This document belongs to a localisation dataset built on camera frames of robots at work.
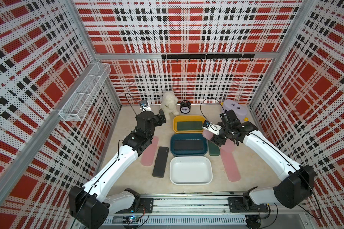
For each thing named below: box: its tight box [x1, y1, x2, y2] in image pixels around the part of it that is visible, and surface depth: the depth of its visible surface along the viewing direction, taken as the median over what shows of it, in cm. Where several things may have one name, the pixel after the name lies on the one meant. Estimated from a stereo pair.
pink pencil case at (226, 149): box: [202, 128, 236, 161], surface depth 84 cm
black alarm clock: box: [180, 100, 192, 115], surface depth 114 cm
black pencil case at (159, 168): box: [152, 146, 170, 178], surface depth 91 cm
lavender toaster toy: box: [222, 99, 248, 122], surface depth 109 cm
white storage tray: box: [169, 156, 214, 186], surface depth 86 cm
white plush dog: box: [160, 90, 180, 121], surface depth 103 cm
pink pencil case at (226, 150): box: [219, 139, 241, 182], surface depth 88 cm
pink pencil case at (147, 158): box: [141, 135, 160, 167], surface depth 93 cm
